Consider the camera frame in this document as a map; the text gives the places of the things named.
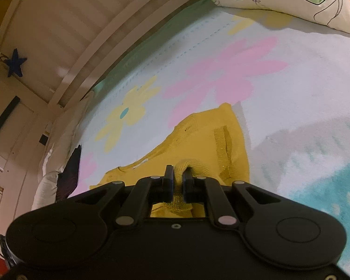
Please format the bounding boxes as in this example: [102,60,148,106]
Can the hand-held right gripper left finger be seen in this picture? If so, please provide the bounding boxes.
[75,165,175,229]

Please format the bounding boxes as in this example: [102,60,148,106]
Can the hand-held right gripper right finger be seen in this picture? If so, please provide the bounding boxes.
[182,168,281,230]

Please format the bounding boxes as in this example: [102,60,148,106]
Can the yellow knit sweater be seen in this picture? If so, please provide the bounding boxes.
[89,103,250,219]

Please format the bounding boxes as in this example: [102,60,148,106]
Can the dark folded cloth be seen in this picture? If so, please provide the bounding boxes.
[56,144,83,202]

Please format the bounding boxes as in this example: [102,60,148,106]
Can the grey white pillow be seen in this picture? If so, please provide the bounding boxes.
[31,90,94,210]

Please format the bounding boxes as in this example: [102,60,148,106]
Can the flower print bed blanket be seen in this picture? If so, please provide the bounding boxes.
[73,0,350,269]

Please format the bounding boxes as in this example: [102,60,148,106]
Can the black shelf edge strip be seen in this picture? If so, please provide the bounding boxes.
[0,96,21,150]

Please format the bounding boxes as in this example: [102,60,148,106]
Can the cream wooden headboard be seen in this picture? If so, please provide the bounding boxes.
[0,0,216,108]

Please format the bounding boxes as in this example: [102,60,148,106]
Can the blue star decoration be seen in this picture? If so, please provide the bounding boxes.
[3,48,28,79]

